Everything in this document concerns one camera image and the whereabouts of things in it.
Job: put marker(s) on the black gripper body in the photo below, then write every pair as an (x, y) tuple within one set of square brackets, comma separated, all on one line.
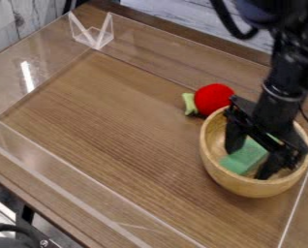
[(267, 121)]

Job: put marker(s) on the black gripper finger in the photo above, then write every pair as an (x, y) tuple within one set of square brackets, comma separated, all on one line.
[(235, 137), (276, 162)]

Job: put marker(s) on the green rectangular block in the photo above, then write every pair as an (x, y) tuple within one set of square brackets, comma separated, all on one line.
[(244, 160)]

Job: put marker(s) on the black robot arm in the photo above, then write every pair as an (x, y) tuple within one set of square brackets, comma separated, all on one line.
[(284, 18)]

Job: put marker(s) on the brown wooden bowl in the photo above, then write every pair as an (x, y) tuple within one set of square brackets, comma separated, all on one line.
[(241, 185)]

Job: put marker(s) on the red plush tomato toy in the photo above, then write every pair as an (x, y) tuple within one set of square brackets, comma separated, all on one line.
[(208, 99)]

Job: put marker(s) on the black table leg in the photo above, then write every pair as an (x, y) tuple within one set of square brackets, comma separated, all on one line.
[(27, 214)]

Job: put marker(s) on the black device under table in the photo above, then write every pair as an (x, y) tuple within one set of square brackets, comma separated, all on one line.
[(25, 238)]

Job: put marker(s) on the clear acrylic corner bracket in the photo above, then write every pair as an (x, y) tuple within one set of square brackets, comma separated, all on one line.
[(92, 37)]

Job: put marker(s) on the clear acrylic tray wall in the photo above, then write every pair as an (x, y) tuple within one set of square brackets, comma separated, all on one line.
[(84, 206)]

